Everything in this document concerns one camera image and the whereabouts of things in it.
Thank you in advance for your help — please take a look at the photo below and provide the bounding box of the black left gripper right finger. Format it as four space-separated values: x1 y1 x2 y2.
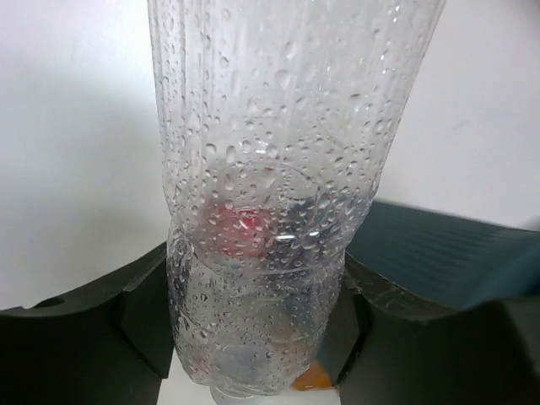
328 256 539 404

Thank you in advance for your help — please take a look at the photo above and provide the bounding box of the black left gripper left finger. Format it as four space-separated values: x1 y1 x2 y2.
1 245 174 404

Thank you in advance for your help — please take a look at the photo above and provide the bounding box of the clear unlabeled plastic bottle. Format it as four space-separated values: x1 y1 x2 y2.
148 1 444 404

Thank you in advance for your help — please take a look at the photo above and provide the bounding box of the dark teal plastic bin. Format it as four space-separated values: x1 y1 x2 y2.
314 199 540 372

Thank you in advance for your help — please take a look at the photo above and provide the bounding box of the orange juice bottle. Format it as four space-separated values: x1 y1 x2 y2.
291 360 336 392

